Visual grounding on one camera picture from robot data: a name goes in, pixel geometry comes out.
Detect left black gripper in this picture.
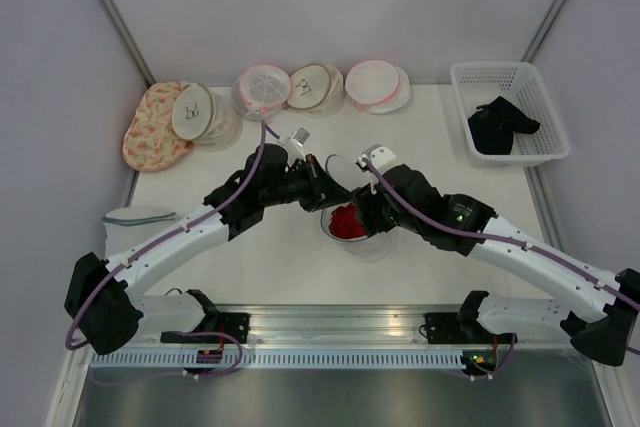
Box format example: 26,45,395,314
261,154,353,213

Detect white mesh bag blue zipper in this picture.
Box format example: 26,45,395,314
320,154,395,261

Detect red bra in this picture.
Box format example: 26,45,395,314
328,204,365,240

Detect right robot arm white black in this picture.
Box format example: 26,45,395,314
353,158,639,367

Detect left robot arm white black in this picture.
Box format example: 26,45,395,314
64,143,351,355

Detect beige bag bra logo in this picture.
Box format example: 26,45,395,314
285,64,346,118

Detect white pink trim flat bag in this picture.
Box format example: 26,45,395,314
344,59,412,115

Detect white bag pink zipper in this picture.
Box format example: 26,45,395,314
230,64,292,121

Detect black bra in basket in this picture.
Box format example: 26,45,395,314
467,96,541,155

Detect white bag bra logo left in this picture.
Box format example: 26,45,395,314
171,83,242,152

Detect floral orange laundry bag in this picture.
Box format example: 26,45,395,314
122,82,194,173

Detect white mesh bag blue trim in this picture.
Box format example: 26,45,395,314
102,206,177,257

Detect white plastic basket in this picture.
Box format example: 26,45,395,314
450,61,570,168

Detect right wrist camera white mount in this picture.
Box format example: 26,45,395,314
355,144,398,174

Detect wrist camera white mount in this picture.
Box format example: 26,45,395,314
278,127,310,163
355,144,398,174

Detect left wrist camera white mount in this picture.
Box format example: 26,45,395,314
278,127,310,163

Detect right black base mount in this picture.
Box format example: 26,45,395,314
421,312,482,345

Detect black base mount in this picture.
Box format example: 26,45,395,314
421,312,482,345
195,311,250,345

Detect aluminium mounting rail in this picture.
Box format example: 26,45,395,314
218,304,460,349

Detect white slotted cable duct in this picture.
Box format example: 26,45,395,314
90,347,465,370

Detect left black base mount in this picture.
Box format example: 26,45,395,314
195,311,250,345

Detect right corner aluminium post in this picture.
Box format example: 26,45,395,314
520,0,570,63

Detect corner aluminium post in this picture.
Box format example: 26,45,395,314
96,0,156,87
520,0,570,63

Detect left corner aluminium post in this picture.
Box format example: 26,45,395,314
96,0,156,87

